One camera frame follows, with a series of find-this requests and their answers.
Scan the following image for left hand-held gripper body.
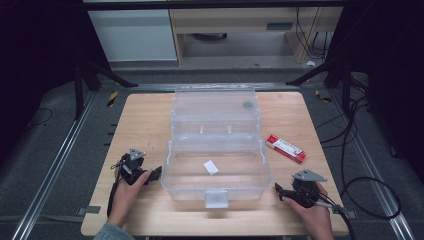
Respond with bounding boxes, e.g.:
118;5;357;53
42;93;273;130
114;147;151;186

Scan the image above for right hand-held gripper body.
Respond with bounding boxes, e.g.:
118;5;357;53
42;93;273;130
283;168;328;209

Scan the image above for red and white carton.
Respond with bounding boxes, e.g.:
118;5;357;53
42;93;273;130
265;133;307;165

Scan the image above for clear plastic storage box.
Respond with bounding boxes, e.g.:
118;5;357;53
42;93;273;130
160;83;273;210

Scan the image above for person's right hand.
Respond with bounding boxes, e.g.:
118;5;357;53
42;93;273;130
283;181;336;240

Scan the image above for person's left hand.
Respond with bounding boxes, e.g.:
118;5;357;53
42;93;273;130
108;169;153;229

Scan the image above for white paper slip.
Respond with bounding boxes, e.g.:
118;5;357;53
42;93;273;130
203;159;220;177

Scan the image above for grey tape patch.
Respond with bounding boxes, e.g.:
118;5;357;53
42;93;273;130
76;205;102;217

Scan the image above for black metal stand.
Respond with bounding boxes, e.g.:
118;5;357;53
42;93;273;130
285;54;355;118
70;49;140;122

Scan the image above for white cabinet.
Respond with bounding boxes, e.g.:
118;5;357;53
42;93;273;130
87;8;178;63

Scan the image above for left hand-held gripper cable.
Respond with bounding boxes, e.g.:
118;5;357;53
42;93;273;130
106;162;125;218

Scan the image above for hand-held gripper cable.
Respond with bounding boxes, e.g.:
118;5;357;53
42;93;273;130
106;162;125;218
313;194;357;240

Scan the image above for right hand-held gripper cable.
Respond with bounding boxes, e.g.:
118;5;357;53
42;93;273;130
313;194;357;240

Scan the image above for looped black floor cable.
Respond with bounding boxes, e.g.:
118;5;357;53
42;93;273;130
339;95;403;221

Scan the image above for aluminium cross rail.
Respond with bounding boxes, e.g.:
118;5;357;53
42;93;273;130
129;82;302;93

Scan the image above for thin black floor cable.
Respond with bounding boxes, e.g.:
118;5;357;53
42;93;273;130
25;107;54;130

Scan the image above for black cables under desk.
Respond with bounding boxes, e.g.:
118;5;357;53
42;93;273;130
294;7;335;62

